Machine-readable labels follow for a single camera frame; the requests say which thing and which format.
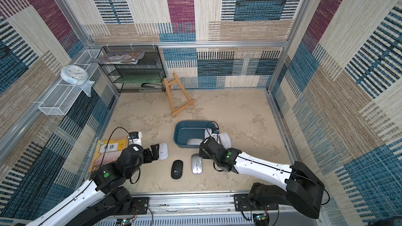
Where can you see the white mouse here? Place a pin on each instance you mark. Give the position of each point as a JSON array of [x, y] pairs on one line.
[[224, 140], [163, 151]]

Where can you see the yellow English textbook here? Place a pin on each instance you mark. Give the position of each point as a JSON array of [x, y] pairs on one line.
[[107, 152]]

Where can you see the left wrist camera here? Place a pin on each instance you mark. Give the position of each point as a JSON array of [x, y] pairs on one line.
[[135, 138]]

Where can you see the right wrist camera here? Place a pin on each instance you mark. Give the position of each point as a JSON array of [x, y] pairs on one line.
[[209, 132]]

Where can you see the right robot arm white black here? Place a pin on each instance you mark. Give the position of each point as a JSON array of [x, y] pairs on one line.
[[294, 185]]

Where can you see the black stapler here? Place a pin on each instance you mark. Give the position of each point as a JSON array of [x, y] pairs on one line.
[[151, 86]]

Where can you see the wooden easel stand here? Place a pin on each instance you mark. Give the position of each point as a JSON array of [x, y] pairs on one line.
[[177, 96]]

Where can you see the silver grey mouse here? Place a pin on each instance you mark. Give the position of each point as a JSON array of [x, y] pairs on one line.
[[197, 164]]

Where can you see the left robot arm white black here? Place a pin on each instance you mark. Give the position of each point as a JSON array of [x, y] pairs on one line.
[[101, 196]]

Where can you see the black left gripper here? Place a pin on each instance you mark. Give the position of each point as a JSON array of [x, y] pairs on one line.
[[155, 153]]

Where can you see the light grey mouse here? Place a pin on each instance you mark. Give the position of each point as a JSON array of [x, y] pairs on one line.
[[194, 141]]

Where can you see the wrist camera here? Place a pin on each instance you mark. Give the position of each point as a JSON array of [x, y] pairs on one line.
[[135, 138], [209, 132]]

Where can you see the teal storage box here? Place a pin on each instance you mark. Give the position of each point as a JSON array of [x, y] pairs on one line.
[[188, 129]]

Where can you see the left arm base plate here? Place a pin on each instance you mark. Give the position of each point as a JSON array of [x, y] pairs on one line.
[[138, 206]]

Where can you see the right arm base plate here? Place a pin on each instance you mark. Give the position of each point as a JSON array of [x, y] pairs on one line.
[[243, 203]]

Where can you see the white wire basket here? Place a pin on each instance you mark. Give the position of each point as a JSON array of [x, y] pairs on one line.
[[63, 95]]

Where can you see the green folder on shelf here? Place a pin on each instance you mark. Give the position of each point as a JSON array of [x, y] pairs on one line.
[[139, 79]]

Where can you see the black wire shelf rack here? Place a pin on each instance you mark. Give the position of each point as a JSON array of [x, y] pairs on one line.
[[150, 64]]

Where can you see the black mouse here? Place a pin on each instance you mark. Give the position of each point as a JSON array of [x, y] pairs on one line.
[[177, 169]]

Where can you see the white wall clock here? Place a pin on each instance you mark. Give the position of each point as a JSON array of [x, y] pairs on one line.
[[74, 75]]

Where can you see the magazine on rack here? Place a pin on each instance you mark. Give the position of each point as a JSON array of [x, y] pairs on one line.
[[119, 58]]

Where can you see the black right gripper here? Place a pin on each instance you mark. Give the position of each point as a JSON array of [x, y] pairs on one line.
[[204, 146]]

